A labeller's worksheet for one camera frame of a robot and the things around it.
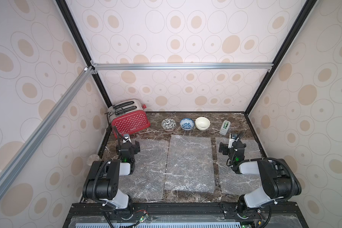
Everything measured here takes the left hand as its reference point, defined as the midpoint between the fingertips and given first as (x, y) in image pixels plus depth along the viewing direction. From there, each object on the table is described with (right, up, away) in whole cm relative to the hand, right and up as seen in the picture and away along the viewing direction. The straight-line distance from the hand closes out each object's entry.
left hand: (131, 140), depth 93 cm
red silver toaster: (-3, +15, +1) cm, 16 cm away
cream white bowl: (+50, +11, +17) cm, 54 cm away
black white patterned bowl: (+24, +10, +17) cm, 31 cm away
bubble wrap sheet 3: (+61, -24, -10) cm, 67 cm away
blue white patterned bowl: (+38, +11, +17) cm, 43 cm away
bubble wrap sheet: (+12, -24, -10) cm, 28 cm away
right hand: (+69, -2, +1) cm, 69 cm away
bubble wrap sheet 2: (+38, -16, -3) cm, 41 cm away
